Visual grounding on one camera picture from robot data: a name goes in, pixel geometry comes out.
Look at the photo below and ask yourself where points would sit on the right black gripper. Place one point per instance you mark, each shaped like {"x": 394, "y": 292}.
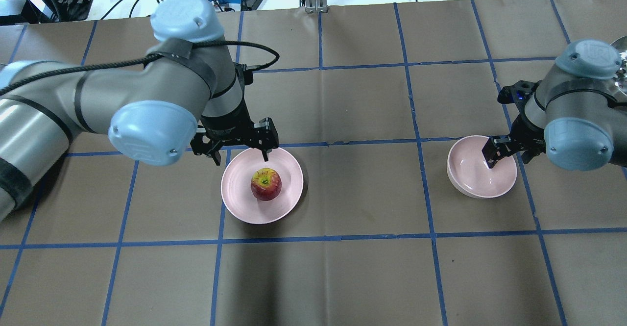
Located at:
{"x": 528, "y": 142}

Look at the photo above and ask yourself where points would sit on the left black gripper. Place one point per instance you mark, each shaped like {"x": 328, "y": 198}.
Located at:
{"x": 229, "y": 126}

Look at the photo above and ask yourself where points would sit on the pink bowl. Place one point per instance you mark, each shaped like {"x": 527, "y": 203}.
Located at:
{"x": 469, "y": 173}

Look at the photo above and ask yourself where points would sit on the red yellow apple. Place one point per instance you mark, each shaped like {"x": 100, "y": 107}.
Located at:
{"x": 266, "y": 184}

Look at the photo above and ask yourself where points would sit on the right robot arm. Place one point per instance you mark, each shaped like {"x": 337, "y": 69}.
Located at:
{"x": 576, "y": 114}

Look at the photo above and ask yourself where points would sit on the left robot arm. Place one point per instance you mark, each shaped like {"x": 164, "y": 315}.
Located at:
{"x": 186, "y": 92}

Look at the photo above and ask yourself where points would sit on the pink plate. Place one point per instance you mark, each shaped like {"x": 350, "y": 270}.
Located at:
{"x": 236, "y": 192}

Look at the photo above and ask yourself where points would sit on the steel steamer pot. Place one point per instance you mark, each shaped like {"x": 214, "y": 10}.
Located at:
{"x": 620, "y": 79}

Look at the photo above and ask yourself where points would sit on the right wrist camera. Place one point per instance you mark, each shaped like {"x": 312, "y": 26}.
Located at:
{"x": 518, "y": 93}

